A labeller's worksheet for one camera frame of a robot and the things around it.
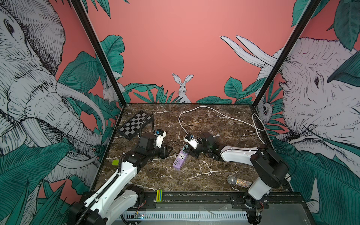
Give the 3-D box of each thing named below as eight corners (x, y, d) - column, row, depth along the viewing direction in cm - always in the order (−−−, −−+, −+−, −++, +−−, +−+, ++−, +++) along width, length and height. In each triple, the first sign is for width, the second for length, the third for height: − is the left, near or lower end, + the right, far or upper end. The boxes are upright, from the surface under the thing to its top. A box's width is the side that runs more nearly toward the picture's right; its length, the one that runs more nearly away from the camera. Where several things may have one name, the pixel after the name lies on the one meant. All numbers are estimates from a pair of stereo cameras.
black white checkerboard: (119, 133, 104) (117, 129, 100) (141, 113, 116) (139, 110, 113) (131, 141, 100) (129, 137, 96) (152, 119, 112) (151, 116, 109)
